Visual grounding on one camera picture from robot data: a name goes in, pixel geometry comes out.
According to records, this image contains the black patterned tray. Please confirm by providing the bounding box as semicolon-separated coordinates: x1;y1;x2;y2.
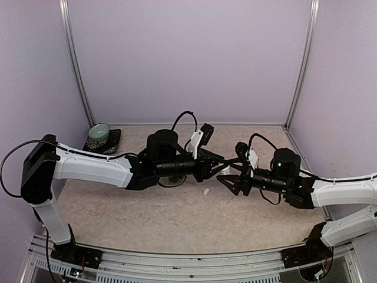
82;129;121;155

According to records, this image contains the white pill bottle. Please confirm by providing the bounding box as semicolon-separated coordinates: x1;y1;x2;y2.
219;166;232;175

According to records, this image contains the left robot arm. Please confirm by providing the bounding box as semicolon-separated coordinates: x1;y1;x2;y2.
21;129;228;262

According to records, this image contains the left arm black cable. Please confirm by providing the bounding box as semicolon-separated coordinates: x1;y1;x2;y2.
170;110;199;133

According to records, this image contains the right aluminium corner post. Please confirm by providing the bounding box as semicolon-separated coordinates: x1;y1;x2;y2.
285;0;320;132

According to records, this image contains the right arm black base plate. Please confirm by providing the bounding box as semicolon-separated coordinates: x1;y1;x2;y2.
280;245;333;268

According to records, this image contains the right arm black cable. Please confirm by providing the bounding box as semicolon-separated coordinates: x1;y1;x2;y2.
247;133;279;154

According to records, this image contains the aluminium front rail frame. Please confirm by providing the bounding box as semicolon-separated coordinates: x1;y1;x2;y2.
16;235;363;282

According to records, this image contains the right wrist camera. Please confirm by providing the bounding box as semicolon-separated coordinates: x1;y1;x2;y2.
235;142;259;170

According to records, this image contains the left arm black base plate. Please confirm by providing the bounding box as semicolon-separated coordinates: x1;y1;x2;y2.
51;246;102;269

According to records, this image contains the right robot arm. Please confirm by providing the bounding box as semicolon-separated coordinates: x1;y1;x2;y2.
216;148;376;262

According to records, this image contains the green pill organizer box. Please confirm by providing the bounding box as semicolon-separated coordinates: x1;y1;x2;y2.
166;175;186;187

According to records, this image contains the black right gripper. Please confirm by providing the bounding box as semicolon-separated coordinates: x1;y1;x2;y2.
217;157;290;196

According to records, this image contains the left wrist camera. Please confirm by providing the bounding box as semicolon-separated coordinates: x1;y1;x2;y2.
185;123;214;159

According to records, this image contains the light green ceramic bowl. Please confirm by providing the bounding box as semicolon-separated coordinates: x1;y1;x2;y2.
88;123;110;142

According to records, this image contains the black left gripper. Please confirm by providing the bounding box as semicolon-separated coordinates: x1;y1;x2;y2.
156;149;230;183

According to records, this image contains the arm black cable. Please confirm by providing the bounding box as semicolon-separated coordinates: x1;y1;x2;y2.
170;110;199;133
247;133;279;154

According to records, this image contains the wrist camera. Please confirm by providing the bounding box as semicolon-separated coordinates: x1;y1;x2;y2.
235;142;259;170
185;123;214;159

